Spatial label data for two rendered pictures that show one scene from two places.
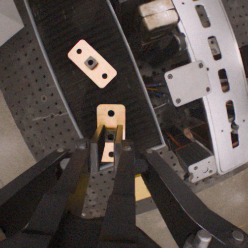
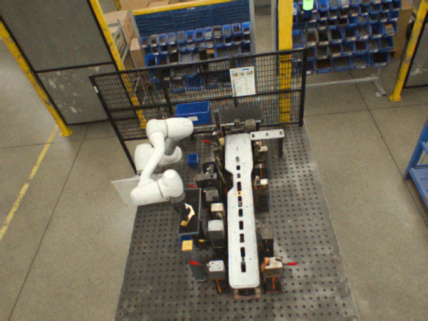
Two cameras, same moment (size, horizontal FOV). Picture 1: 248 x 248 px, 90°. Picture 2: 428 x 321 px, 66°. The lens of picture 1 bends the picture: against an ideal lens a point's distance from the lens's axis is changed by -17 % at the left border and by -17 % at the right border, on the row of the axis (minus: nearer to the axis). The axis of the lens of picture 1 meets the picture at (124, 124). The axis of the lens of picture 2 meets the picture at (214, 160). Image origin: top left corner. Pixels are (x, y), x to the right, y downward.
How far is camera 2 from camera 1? 2.02 m
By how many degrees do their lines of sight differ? 57
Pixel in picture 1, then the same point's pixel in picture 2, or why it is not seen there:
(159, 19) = (215, 208)
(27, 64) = (159, 220)
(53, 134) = (149, 263)
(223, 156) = (234, 274)
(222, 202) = not seen: outside the picture
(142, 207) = not seen: outside the picture
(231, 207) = not seen: outside the picture
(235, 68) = (249, 234)
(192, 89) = (215, 227)
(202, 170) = (216, 266)
